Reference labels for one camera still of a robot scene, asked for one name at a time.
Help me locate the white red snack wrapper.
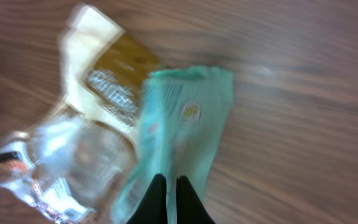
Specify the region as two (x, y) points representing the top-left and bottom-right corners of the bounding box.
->
(0, 106), (135, 223)

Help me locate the teal tissue pack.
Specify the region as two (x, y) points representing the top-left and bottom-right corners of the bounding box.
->
(110, 66), (234, 223)

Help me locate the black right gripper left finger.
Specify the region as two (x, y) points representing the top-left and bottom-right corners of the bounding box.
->
(127, 174), (167, 224)

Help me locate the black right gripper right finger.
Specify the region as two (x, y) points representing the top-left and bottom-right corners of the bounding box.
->
(176, 175), (215, 224)

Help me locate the brown snack packet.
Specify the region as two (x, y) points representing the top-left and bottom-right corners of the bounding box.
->
(60, 3), (164, 141)

